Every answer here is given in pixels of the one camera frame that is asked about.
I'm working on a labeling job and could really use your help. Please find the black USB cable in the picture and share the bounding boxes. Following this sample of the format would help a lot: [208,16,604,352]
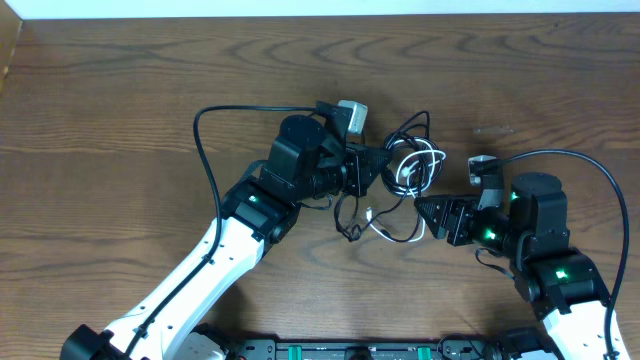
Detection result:
[333,110,445,244]

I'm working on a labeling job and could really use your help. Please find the white USB cable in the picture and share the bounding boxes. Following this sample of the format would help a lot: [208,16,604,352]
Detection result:
[365,137,447,244]

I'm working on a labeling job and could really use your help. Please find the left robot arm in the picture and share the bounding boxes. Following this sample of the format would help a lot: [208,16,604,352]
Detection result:
[60,115,391,359]

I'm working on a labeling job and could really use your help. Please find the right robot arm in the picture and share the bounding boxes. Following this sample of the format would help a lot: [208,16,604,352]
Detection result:
[414,171,629,359]

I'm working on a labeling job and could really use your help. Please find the right camera black cable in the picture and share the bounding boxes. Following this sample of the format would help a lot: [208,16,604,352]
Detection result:
[482,148,631,360]

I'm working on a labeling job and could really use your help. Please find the camera black cable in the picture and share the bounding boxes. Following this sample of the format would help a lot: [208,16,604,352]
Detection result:
[482,148,631,360]
[122,101,351,359]

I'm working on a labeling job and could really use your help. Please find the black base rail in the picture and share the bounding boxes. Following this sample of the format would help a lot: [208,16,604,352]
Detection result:
[223,336,503,360]

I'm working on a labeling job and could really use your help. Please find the left camera black cable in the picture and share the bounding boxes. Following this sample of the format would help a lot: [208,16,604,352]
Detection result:
[122,101,351,359]

